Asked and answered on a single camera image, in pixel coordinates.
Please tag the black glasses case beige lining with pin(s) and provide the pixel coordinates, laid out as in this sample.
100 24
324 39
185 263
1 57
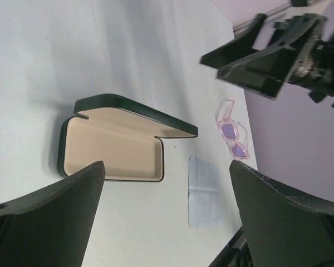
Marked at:
126 135

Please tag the pink frame purple sunglasses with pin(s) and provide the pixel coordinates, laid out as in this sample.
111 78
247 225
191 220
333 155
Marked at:
234 134

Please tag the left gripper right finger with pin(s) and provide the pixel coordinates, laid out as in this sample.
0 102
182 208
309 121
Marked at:
281 225

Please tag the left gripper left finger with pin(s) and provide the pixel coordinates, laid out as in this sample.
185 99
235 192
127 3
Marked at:
52 226

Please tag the light blue cleaning cloth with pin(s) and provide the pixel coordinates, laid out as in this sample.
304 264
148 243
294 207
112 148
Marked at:
203 193

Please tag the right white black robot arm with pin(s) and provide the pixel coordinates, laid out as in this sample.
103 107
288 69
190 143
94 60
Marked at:
316 72

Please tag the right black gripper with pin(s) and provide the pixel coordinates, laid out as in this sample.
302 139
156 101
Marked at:
265 71

